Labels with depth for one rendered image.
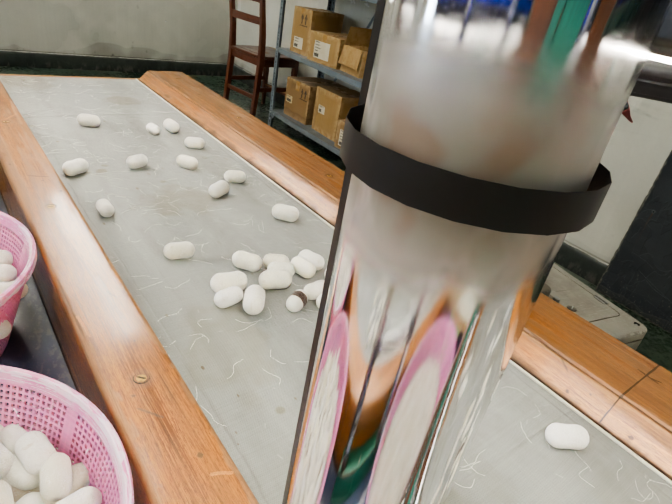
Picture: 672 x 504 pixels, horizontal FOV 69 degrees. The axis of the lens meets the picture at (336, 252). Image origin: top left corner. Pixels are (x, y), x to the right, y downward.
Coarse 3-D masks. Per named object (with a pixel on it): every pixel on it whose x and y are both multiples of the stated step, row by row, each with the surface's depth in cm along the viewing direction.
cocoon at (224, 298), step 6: (228, 288) 49; (234, 288) 49; (240, 288) 50; (216, 294) 48; (222, 294) 48; (228, 294) 48; (234, 294) 49; (240, 294) 49; (216, 300) 48; (222, 300) 48; (228, 300) 48; (234, 300) 49; (240, 300) 49; (222, 306) 48; (228, 306) 49
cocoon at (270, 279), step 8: (264, 272) 52; (272, 272) 52; (280, 272) 52; (288, 272) 53; (264, 280) 52; (272, 280) 52; (280, 280) 52; (288, 280) 53; (264, 288) 52; (272, 288) 52; (280, 288) 53
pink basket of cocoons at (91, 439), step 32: (0, 384) 34; (32, 384) 34; (64, 384) 34; (0, 416) 35; (32, 416) 34; (64, 416) 34; (96, 416) 32; (64, 448) 34; (96, 448) 32; (96, 480) 32; (128, 480) 29
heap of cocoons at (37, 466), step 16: (0, 432) 34; (16, 432) 34; (32, 432) 33; (0, 448) 32; (16, 448) 32; (32, 448) 32; (48, 448) 32; (0, 464) 31; (16, 464) 32; (32, 464) 31; (48, 464) 31; (64, 464) 32; (80, 464) 33; (0, 480) 30; (16, 480) 31; (32, 480) 32; (48, 480) 30; (64, 480) 31; (80, 480) 32; (0, 496) 29; (16, 496) 31; (32, 496) 31; (48, 496) 30; (64, 496) 31; (80, 496) 30; (96, 496) 30
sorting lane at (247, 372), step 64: (64, 128) 84; (128, 128) 90; (192, 128) 96; (128, 192) 67; (192, 192) 71; (256, 192) 75; (128, 256) 54; (192, 256) 56; (192, 320) 46; (256, 320) 48; (192, 384) 40; (256, 384) 41; (512, 384) 46; (256, 448) 35; (512, 448) 40
